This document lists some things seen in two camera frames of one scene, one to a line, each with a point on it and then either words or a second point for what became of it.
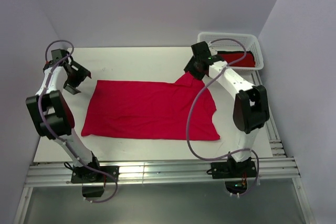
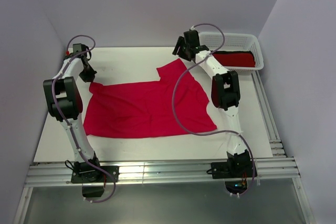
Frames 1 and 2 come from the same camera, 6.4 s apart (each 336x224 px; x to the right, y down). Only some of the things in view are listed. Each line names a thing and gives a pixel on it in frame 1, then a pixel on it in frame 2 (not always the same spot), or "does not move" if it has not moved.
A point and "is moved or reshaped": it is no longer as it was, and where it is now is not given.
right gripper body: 193,67 to 182,52
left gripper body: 77,76 to 88,74
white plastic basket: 250,40 does not move
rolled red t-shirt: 230,57 does not move
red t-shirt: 151,110 is moved or reshaped
